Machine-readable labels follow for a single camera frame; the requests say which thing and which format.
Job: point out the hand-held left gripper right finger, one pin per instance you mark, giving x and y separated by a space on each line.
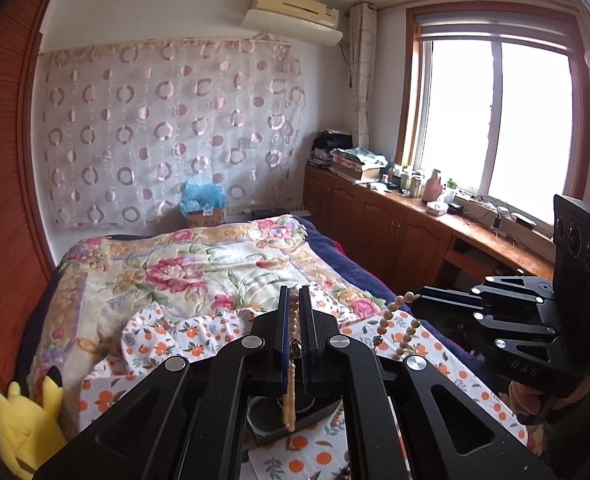
304 330

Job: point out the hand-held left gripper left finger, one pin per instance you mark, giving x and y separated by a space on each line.
285 330

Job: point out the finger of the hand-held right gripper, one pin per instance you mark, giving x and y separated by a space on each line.
505 296
515 332

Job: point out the dark jewelry box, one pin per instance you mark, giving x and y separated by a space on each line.
267 420

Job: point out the person's right hand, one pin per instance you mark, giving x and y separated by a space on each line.
521 397

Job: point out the navy blue blanket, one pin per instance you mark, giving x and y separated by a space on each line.
345 270

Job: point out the orange print white cloth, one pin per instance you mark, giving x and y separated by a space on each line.
202 335

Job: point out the white power strip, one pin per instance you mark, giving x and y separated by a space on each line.
495 212

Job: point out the small black box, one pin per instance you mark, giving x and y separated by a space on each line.
456 207

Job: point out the floral quilt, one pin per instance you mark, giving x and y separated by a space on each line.
185 270

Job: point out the wooden cabinet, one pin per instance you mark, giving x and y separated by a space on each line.
405 230

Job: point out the cardboard box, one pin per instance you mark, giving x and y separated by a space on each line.
205 216

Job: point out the group of white bottles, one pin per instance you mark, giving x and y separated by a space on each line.
409 180

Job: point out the blue bubble wrap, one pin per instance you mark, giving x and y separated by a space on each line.
201 194

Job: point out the stack of books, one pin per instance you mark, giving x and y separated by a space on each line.
357 164

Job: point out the pile of dark clothes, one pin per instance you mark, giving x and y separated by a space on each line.
329 144

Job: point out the cream patterned window curtain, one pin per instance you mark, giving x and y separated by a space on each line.
362 75

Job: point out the white roller blind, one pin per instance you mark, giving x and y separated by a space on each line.
495 27

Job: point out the yellow plush toy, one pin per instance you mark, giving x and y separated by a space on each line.
17 425

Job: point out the white air deflector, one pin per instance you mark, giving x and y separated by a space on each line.
295 24

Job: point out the wooden wardrobe door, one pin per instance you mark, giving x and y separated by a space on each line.
5 185

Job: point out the beige air conditioner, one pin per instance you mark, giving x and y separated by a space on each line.
295 7

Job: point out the wooden window frame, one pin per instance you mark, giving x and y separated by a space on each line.
495 110

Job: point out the circle pattern wall curtain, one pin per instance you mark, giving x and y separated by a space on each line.
165 130

